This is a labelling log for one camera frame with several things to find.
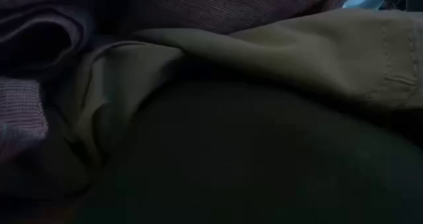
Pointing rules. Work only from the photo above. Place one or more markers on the beige cloth garment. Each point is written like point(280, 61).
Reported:
point(330, 52)

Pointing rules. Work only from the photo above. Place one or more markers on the purple knitted garment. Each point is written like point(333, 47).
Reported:
point(231, 9)

